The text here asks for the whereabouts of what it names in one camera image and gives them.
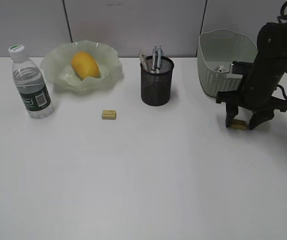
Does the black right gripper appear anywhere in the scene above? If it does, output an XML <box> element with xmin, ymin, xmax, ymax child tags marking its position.
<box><xmin>215</xmin><ymin>54</ymin><xmax>287</xmax><ymax>130</ymax></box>

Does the yellow eraser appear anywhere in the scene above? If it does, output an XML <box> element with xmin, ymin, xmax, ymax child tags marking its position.
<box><xmin>101</xmin><ymin>109</ymin><xmax>117</xmax><ymax>120</ymax></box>
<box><xmin>230</xmin><ymin>119</ymin><xmax>247</xmax><ymax>131</ymax></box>

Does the white waste paper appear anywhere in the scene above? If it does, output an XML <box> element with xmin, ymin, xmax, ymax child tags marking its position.
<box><xmin>214</xmin><ymin>64</ymin><xmax>226</xmax><ymax>73</ymax></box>

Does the blue grey pen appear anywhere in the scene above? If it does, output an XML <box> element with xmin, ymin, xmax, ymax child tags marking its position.
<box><xmin>156</xmin><ymin>45</ymin><xmax>163</xmax><ymax>74</ymax></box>

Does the grey white pen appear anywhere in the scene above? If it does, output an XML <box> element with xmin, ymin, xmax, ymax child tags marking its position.
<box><xmin>151</xmin><ymin>45</ymin><xmax>158</xmax><ymax>73</ymax></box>

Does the cream white pen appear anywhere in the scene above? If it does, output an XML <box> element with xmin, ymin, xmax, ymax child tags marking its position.
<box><xmin>138</xmin><ymin>51</ymin><xmax>151</xmax><ymax>73</ymax></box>

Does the yellow mango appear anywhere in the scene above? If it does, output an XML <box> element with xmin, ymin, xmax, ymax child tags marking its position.
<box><xmin>71</xmin><ymin>51</ymin><xmax>100</xmax><ymax>80</ymax></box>

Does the clear water bottle green label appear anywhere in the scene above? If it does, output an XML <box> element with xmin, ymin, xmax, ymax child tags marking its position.
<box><xmin>8</xmin><ymin>44</ymin><xmax>54</xmax><ymax>119</ymax></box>

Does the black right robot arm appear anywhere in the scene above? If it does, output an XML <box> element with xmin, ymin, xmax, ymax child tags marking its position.
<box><xmin>216</xmin><ymin>22</ymin><xmax>287</xmax><ymax>130</ymax></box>

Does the green plastic woven basket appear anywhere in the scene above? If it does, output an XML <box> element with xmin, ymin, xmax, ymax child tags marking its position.
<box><xmin>197</xmin><ymin>29</ymin><xmax>258</xmax><ymax>98</ymax></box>

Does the black mesh pen holder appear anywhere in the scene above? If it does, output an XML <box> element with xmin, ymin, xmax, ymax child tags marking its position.
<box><xmin>140</xmin><ymin>56</ymin><xmax>175</xmax><ymax>106</ymax></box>

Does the pale green wavy plate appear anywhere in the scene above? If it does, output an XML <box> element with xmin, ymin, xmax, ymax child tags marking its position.
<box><xmin>40</xmin><ymin>40</ymin><xmax>124</xmax><ymax>94</ymax></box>

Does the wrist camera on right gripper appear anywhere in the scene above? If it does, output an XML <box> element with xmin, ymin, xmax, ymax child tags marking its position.
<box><xmin>229</xmin><ymin>61</ymin><xmax>253</xmax><ymax>76</ymax></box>

